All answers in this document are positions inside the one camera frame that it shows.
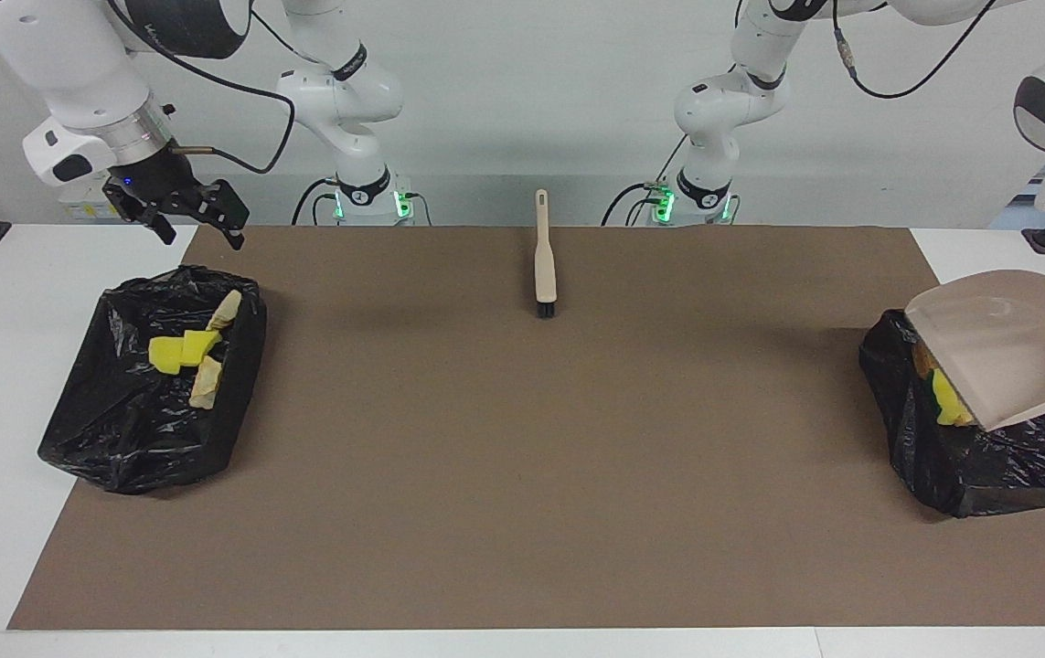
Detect black bag lined bin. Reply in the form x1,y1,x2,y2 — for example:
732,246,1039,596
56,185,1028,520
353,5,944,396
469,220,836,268
858,308,1045,519
37,265,269,496

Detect small yellow sponge piece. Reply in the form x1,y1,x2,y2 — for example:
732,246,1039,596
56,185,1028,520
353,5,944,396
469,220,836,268
182,329,223,366

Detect white wall socket box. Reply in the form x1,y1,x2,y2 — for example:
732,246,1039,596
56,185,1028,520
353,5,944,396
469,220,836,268
59,176,157,222

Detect striped toy croissant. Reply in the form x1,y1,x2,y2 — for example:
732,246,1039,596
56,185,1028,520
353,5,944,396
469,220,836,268
205,290,242,332
188,356,223,409

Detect black base cable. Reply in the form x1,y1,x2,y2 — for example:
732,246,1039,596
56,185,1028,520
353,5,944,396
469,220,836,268
601,137,689,227
292,176,342,227

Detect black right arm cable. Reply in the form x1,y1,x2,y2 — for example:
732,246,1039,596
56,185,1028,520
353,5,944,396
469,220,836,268
106,0,297,175

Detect brown table mat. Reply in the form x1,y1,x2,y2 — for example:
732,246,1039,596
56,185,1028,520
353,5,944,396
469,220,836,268
8,225,1045,631

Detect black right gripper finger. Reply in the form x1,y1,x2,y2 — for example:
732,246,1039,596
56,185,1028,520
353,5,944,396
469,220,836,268
140,208,178,246
202,179,251,251

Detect large yellow sponge piece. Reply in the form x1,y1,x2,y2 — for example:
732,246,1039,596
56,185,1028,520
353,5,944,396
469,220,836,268
149,336,185,376

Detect beige hand brush black bristles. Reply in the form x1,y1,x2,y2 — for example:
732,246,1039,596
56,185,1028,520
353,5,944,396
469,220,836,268
533,189,559,319

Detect notched yellow sponge piece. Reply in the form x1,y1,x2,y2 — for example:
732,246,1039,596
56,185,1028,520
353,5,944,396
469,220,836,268
931,368,976,428

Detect beige plastic dustpan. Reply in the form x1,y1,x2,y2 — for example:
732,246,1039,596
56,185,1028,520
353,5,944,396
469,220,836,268
904,269,1045,433

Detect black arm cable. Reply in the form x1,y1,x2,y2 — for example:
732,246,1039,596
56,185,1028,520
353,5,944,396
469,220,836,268
737,0,1000,101
106,0,297,175

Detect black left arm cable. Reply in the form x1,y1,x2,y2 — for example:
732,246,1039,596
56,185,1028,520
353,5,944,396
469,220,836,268
737,0,1000,101

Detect black right base cable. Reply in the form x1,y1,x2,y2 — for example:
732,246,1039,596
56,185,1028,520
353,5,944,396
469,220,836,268
292,176,342,227

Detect black left base cable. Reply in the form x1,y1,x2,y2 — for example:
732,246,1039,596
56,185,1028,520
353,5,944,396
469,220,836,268
601,137,689,227

